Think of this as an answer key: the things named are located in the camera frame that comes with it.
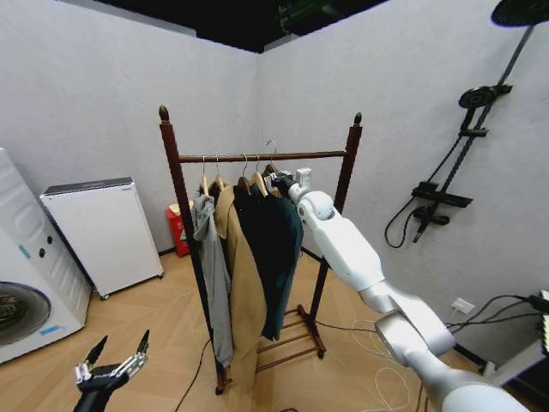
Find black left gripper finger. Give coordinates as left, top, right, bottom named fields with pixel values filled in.
left=113, top=329, right=151, bottom=380
left=74, top=335, right=108, bottom=384

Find wooden hanger with tall hook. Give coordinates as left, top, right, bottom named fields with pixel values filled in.
left=262, top=139, right=281, bottom=178

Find dark teal garment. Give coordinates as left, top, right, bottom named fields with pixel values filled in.
left=251, top=183, right=306, bottom=342

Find wooden clothes hanger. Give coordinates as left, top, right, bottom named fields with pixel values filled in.
left=236, top=153, right=252, bottom=195
left=211, top=155, right=227, bottom=192
left=198, top=155, right=212, bottom=197
left=249, top=154, right=270, bottom=199

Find black garment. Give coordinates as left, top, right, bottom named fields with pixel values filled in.
left=232, top=184, right=275, bottom=340

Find grey hooded garment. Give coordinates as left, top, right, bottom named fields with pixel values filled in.
left=190, top=192, right=235, bottom=370

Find dark wooden clothes rack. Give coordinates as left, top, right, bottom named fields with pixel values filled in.
left=158, top=104, right=365, bottom=395

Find red bin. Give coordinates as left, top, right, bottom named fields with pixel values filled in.
left=165, top=200, right=192, bottom=258

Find tan coat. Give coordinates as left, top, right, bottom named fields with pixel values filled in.
left=211, top=183, right=275, bottom=387

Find white washing machine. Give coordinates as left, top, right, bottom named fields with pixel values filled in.
left=0, top=147, right=93, bottom=365

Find white box appliance on wheels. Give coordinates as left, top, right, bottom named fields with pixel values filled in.
left=39, top=176, right=166, bottom=300

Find black shower mixer shelf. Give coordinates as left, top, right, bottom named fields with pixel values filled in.
left=410, top=181, right=474, bottom=244

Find black hand shower head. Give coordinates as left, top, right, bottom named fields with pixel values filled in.
left=457, top=84, right=514, bottom=109

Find black overhead shower head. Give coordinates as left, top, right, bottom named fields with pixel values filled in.
left=490, top=0, right=549, bottom=28

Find grey low platform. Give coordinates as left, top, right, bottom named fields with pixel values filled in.
left=483, top=336, right=549, bottom=390

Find black cable on floor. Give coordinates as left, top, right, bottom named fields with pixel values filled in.
left=173, top=337, right=214, bottom=412

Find black shower hose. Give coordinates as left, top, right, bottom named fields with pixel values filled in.
left=383, top=106, right=473, bottom=250

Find white wall socket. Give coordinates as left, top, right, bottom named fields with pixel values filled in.
left=450, top=296, right=477, bottom=314

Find white cable on floor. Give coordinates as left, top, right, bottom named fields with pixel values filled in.
left=323, top=318, right=415, bottom=412

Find black power cable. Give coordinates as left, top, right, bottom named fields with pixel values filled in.
left=444, top=294, right=542, bottom=336

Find black shower rail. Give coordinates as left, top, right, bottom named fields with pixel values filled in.
left=432, top=23, right=538, bottom=194

